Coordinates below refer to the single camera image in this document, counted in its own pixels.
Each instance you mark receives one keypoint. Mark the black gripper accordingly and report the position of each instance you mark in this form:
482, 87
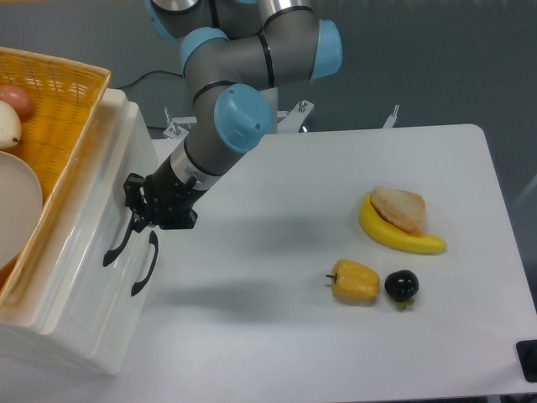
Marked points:
169, 200

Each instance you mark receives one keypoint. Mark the white top drawer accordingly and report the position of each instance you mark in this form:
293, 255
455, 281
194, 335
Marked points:
79, 309

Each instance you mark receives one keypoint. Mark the white drawer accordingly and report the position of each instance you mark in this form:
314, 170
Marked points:
138, 262
79, 309

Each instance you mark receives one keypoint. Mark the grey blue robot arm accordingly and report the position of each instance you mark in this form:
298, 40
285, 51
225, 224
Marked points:
230, 52

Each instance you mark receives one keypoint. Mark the white drawer cabinet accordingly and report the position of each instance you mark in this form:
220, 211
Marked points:
27, 306

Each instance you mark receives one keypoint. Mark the white lower drawer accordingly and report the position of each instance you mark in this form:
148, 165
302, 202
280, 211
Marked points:
138, 262

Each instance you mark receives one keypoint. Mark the beige round plate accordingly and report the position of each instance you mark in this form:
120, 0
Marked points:
21, 205

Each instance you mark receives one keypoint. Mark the yellow woven basket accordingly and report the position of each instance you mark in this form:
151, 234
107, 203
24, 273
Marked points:
66, 94

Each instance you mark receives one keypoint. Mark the white pear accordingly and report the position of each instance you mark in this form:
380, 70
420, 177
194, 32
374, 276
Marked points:
10, 126

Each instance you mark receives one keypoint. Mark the red apple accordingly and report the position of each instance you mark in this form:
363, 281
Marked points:
18, 99

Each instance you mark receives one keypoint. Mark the yellow bell pepper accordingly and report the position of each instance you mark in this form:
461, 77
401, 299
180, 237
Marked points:
353, 280

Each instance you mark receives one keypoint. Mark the yellow banana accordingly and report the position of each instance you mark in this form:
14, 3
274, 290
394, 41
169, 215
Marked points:
390, 236

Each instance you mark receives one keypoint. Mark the toasted bread slice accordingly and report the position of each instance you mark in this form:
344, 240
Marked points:
406, 210

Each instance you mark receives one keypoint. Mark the dark purple eggplant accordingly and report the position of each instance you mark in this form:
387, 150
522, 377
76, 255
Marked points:
402, 286

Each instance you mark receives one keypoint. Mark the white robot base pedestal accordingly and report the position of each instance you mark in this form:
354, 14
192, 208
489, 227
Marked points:
284, 121

